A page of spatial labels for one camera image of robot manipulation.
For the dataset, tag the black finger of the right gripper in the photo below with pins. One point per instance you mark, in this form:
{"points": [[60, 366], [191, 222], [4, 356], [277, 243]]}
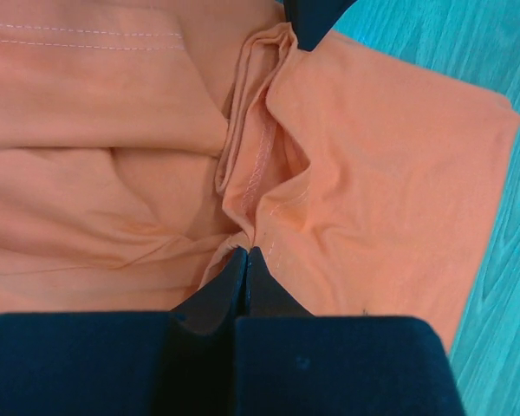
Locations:
{"points": [[311, 20]]}

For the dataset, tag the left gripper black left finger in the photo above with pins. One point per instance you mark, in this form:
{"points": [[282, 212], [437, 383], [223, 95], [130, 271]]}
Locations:
{"points": [[195, 376]]}

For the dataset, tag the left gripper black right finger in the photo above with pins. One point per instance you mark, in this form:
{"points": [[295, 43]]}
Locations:
{"points": [[269, 369]]}

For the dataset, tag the orange t-shirt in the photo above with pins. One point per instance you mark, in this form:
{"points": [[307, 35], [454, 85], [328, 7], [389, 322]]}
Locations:
{"points": [[143, 142]]}

